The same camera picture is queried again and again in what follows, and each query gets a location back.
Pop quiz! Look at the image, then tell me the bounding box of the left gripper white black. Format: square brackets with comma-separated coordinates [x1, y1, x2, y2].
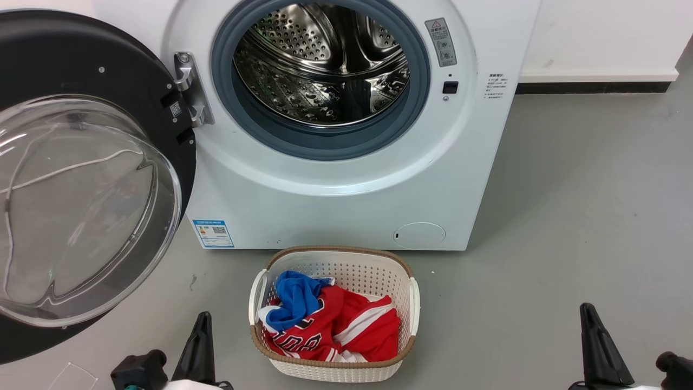
[162, 311, 224, 390]

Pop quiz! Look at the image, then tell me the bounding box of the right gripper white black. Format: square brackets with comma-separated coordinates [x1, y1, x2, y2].
[568, 303, 661, 390]

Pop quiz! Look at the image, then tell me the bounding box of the black round glass washer door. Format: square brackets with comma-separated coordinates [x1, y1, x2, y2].
[0, 9, 197, 365]

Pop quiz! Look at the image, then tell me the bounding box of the white front-load washing machine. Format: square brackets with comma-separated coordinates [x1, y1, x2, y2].
[81, 0, 542, 251]

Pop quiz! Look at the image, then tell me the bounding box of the metal door hinge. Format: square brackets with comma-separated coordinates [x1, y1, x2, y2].
[173, 52, 214, 128]

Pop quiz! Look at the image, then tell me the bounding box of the blue garment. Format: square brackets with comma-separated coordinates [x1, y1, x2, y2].
[265, 270, 335, 332]

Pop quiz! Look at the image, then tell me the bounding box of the blue energy label sticker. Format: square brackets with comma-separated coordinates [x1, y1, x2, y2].
[193, 219, 235, 249]

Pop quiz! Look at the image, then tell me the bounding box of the white plastic laundry basket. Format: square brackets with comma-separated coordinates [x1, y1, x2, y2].
[249, 246, 420, 383]

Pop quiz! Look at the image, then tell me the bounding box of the red white basketball jersey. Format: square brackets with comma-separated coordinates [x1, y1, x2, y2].
[259, 285, 401, 362]

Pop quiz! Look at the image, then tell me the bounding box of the round white filter cover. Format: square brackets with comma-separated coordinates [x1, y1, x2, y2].
[393, 222, 446, 250]

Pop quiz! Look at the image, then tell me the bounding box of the printed text label on washer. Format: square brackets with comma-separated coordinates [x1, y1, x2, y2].
[486, 73, 507, 99]

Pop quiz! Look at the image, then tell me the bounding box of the steel perforated washer drum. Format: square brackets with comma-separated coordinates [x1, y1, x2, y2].
[234, 3, 410, 128]

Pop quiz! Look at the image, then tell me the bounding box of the grey warning sticker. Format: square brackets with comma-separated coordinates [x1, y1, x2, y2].
[424, 18, 457, 68]

